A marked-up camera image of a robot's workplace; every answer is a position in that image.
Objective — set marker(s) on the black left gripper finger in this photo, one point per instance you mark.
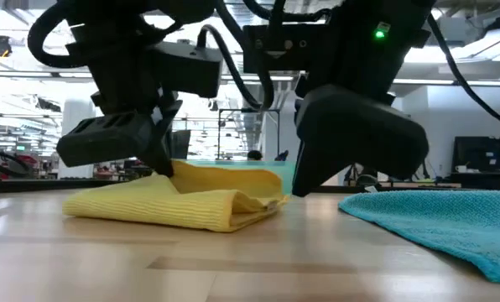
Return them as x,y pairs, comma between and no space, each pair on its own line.
107,140
168,115

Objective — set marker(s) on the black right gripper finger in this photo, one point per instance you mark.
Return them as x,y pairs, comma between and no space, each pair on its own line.
350,134

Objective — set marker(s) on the yellow microfiber towel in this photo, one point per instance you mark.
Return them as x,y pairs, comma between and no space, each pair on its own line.
149,205

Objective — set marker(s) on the blue microfiber towel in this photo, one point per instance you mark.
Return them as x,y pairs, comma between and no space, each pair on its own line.
443,226

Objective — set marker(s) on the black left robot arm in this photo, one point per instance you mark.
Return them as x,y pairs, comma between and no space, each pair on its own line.
107,17

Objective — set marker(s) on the teal translucent plastic basket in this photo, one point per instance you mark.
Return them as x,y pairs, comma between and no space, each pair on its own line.
285,176

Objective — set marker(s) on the black computer monitor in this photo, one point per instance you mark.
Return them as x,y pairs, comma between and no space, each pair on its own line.
182,144

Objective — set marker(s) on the black cabinet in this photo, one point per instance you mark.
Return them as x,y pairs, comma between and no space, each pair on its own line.
485,153

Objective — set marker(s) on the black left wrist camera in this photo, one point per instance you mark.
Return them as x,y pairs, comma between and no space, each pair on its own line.
187,69

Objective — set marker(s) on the black metal stand frame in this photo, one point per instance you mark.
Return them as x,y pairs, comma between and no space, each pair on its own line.
233,110

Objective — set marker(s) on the black aluminium table frame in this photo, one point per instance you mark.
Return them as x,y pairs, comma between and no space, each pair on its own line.
23,185

